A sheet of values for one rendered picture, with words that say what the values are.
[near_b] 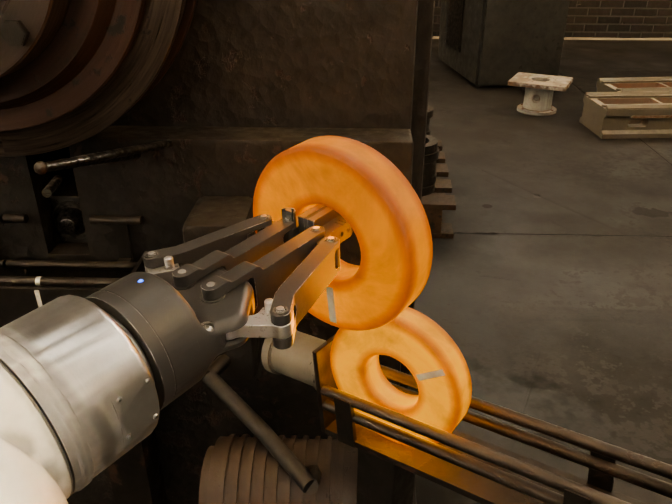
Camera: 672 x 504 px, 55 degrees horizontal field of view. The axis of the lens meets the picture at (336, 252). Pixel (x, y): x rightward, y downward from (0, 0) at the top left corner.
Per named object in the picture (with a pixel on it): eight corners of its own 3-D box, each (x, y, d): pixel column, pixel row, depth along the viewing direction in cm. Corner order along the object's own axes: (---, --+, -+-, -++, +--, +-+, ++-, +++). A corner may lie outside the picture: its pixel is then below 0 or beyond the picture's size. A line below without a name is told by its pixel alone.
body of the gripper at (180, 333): (83, 382, 40) (196, 309, 46) (176, 442, 35) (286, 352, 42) (53, 279, 36) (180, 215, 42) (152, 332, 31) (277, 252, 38)
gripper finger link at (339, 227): (298, 239, 45) (332, 251, 44) (341, 212, 49) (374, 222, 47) (300, 258, 46) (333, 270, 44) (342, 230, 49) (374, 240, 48)
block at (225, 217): (214, 337, 98) (198, 190, 87) (266, 338, 98) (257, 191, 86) (198, 382, 88) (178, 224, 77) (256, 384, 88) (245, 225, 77)
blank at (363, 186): (265, 123, 52) (236, 135, 50) (433, 145, 44) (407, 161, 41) (289, 287, 60) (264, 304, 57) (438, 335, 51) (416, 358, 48)
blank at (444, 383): (387, 437, 74) (371, 454, 72) (323, 319, 73) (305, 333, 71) (500, 421, 64) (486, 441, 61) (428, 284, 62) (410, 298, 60)
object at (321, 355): (359, 397, 78) (352, 320, 74) (363, 399, 78) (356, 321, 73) (321, 432, 73) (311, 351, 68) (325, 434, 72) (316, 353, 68)
